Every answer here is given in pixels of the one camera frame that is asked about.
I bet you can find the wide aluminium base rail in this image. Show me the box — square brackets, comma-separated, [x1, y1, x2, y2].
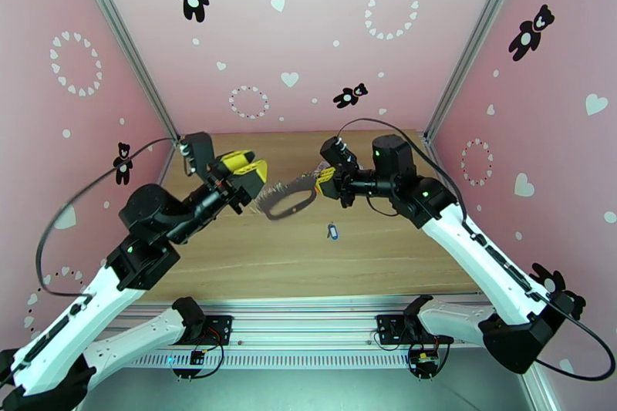
[76, 296, 488, 371]

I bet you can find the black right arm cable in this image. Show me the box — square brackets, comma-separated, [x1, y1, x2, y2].
[336, 117, 617, 382]

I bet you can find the aluminium corner post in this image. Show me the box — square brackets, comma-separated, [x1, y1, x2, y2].
[423, 0, 536, 142]
[65, 0, 182, 142]

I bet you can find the aluminium table edge rail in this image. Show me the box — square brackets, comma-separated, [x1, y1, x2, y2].
[153, 134, 182, 189]

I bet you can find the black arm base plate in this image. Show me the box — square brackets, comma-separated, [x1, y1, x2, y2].
[155, 314, 234, 346]
[376, 314, 411, 346]

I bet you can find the brown keyring holder with chain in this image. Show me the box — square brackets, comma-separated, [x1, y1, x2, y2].
[252, 172, 322, 223]

